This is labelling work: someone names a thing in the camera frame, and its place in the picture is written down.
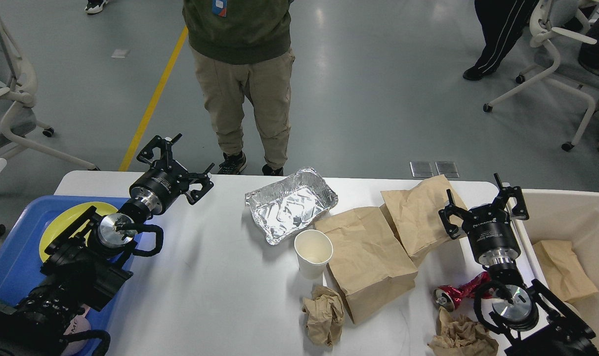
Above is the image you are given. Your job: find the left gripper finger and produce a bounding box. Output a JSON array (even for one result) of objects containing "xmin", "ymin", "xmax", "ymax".
[
  {"xmin": 136, "ymin": 133, "xmax": 183, "ymax": 171},
  {"xmin": 179, "ymin": 164, "xmax": 214, "ymax": 205}
]

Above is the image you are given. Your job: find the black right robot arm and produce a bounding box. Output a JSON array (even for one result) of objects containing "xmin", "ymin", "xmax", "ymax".
[{"xmin": 439, "ymin": 174, "xmax": 599, "ymax": 356}]

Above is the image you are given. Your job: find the crumpled brown paper wad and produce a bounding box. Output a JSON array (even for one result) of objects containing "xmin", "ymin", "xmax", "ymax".
[{"xmin": 428, "ymin": 307, "xmax": 499, "ymax": 356}]

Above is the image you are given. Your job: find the white plastic bin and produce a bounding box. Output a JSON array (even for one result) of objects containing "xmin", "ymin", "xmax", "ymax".
[{"xmin": 513, "ymin": 189, "xmax": 599, "ymax": 350}]

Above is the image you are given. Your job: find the floor outlet plate right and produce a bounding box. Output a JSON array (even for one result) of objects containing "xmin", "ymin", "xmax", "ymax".
[{"xmin": 435, "ymin": 161, "xmax": 460, "ymax": 178}]

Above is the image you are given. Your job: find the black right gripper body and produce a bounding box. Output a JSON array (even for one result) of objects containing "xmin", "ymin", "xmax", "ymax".
[{"xmin": 465, "ymin": 207, "xmax": 521, "ymax": 267}]

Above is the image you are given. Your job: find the yellow plate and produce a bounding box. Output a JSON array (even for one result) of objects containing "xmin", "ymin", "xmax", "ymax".
[{"xmin": 38, "ymin": 201, "xmax": 117, "ymax": 262}]

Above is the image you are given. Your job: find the person in dark jeans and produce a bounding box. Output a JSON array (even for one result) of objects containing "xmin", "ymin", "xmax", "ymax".
[{"xmin": 85, "ymin": 0, "xmax": 109, "ymax": 15}]

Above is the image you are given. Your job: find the person in khaki trousers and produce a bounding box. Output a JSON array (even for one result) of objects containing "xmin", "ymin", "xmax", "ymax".
[{"xmin": 182, "ymin": 0, "xmax": 296, "ymax": 177}]

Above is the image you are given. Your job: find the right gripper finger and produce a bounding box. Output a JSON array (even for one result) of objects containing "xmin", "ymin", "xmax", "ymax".
[
  {"xmin": 494, "ymin": 173, "xmax": 529, "ymax": 221},
  {"xmin": 438, "ymin": 189, "xmax": 473, "ymax": 240}
]

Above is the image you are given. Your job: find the crushed red can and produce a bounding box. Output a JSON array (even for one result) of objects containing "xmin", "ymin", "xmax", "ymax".
[{"xmin": 432, "ymin": 271, "xmax": 491, "ymax": 312}]

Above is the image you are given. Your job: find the pink mug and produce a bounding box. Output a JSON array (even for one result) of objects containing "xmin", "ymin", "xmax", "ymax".
[{"xmin": 61, "ymin": 306, "xmax": 91, "ymax": 356}]

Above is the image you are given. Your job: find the floor outlet plate left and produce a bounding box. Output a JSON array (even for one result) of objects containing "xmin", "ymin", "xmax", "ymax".
[{"xmin": 409, "ymin": 161, "xmax": 435, "ymax": 178}]

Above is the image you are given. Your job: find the blue plastic tray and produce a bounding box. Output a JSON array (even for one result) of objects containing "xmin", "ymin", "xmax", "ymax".
[{"xmin": 0, "ymin": 195, "xmax": 156, "ymax": 356}]

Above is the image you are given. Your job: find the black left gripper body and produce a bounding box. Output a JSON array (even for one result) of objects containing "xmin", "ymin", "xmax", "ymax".
[{"xmin": 128, "ymin": 167, "xmax": 190, "ymax": 216}]

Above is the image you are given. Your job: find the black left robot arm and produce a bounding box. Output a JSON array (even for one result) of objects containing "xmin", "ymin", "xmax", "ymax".
[{"xmin": 0, "ymin": 134, "xmax": 214, "ymax": 356}]

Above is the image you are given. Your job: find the aluminium foil tray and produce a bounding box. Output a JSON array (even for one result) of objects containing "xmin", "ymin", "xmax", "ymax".
[{"xmin": 245, "ymin": 167, "xmax": 339, "ymax": 246}]

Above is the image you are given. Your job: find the person in black trackpants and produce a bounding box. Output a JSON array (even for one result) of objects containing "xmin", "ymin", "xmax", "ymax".
[{"xmin": 463, "ymin": 0, "xmax": 538, "ymax": 81}]

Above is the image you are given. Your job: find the floor outlet plate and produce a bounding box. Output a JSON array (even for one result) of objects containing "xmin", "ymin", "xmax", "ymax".
[
  {"xmin": 409, "ymin": 161, "xmax": 435, "ymax": 178},
  {"xmin": 435, "ymin": 161, "xmax": 460, "ymax": 178}
]

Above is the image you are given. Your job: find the large brown paper bag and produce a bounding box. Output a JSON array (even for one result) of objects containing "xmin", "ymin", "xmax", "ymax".
[{"xmin": 314, "ymin": 207, "xmax": 419, "ymax": 324}]

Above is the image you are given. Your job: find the white paper scrap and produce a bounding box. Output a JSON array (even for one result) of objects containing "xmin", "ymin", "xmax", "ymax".
[{"xmin": 111, "ymin": 48, "xmax": 130, "ymax": 59}]

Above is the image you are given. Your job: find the brown bag in bin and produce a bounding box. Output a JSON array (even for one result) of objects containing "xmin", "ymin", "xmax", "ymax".
[{"xmin": 532, "ymin": 240, "xmax": 599, "ymax": 303}]

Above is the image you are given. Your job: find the grey office chair left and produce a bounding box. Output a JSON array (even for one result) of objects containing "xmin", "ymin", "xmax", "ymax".
[{"xmin": 0, "ymin": 15, "xmax": 99, "ymax": 171}]

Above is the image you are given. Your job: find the rear brown paper bag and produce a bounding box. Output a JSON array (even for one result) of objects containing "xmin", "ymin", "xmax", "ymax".
[{"xmin": 381, "ymin": 175, "xmax": 467, "ymax": 267}]

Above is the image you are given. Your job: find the white paper cup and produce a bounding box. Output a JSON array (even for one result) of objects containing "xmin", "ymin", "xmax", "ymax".
[{"xmin": 294, "ymin": 229, "xmax": 334, "ymax": 279}]

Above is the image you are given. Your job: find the crumpled brown paper ball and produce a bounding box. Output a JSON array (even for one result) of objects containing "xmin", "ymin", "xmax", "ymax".
[{"xmin": 302, "ymin": 285, "xmax": 345, "ymax": 348}]

